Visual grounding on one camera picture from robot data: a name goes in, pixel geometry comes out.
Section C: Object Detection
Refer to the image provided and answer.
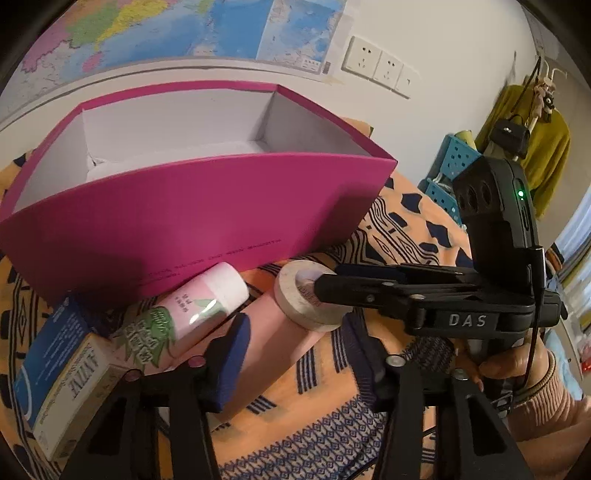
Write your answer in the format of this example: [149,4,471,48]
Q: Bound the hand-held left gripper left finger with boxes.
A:
[60,313,252,480]

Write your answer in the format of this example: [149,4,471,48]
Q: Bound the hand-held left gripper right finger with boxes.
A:
[342,315,536,480]

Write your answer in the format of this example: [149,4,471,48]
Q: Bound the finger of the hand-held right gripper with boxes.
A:
[332,263,466,283]
[314,272,479,320]

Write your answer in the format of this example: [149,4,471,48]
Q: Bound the plain pink tube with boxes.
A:
[217,293,324,418]

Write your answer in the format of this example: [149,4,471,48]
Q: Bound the pink lotion tube green print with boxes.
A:
[111,261,250,370]

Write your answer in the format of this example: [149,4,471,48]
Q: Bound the white tape roll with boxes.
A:
[274,260,345,332]

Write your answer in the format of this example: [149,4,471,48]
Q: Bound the pink cardboard box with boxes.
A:
[0,79,399,303]

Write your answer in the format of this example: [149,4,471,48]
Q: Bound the dark blue medicine box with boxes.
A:
[13,295,93,432]

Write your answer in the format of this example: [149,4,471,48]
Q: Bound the person's right forearm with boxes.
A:
[505,351,591,480]

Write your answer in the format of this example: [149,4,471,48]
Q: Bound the person's right hand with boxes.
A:
[477,342,553,385]

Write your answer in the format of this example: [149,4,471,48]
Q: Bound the blue perforated storage rack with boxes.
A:
[424,133,486,228]

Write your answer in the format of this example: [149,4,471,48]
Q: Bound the mustard yellow sweater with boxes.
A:
[475,83,573,217]

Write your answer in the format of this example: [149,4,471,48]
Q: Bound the black handbag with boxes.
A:
[488,115,532,160]

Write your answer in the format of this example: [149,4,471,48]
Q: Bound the white coat rack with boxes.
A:
[522,46,571,123]

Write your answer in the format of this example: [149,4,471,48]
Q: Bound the cream yellow medicine box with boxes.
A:
[32,332,139,462]

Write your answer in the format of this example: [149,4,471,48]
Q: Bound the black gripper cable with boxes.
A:
[522,247,548,393]

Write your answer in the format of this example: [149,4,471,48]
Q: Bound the white wall socket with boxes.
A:
[342,36,384,79]
[394,65,416,99]
[373,50,407,90]

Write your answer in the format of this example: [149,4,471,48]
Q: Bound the colourful wall map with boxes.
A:
[11,0,348,93]

